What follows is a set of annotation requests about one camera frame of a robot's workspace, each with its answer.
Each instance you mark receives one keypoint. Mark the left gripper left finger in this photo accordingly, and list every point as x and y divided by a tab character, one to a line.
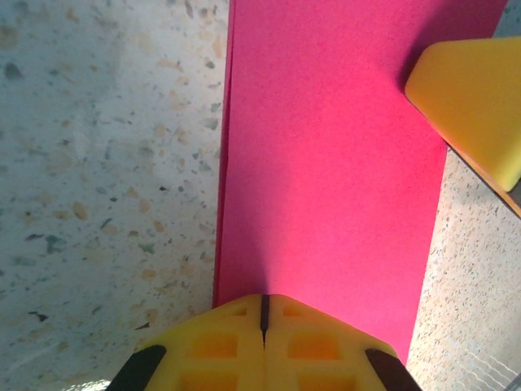
203	358

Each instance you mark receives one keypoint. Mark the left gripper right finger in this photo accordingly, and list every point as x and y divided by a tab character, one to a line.
325	366

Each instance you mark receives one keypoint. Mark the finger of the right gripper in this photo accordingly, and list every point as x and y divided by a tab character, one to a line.
468	102

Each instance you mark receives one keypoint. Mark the pink paper sheet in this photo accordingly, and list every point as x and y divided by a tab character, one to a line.
325	163

